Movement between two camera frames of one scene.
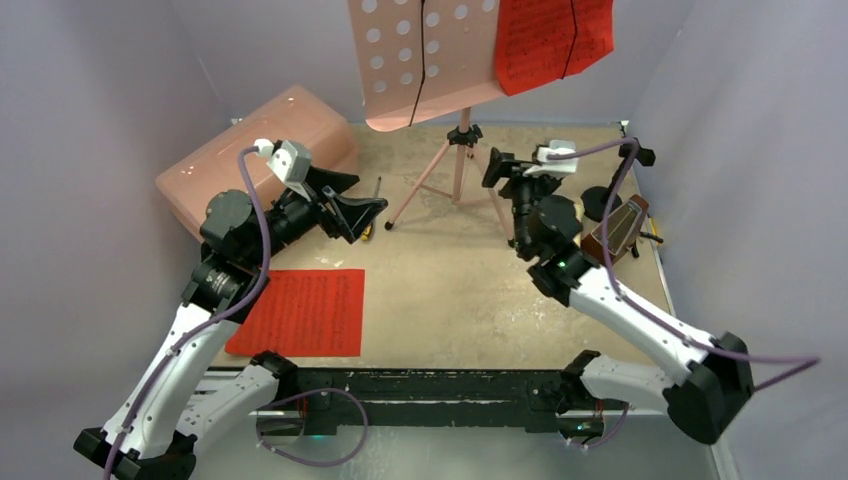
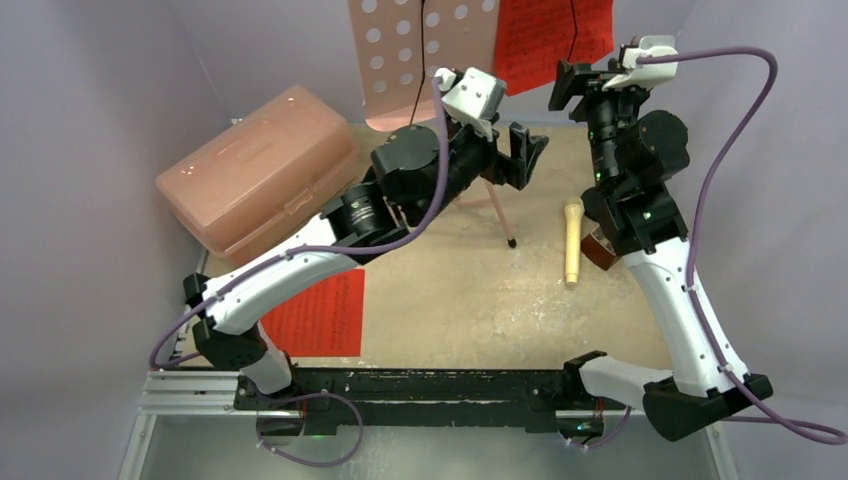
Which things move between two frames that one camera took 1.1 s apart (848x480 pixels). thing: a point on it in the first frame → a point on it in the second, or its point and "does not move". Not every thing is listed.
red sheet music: x=540 y=42 does not move
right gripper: x=515 y=171 → x=589 y=81
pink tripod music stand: x=419 y=59 does not move
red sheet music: x=304 y=313 does not move
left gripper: x=350 y=215 → x=506 y=170
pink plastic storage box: x=293 y=115 does not move
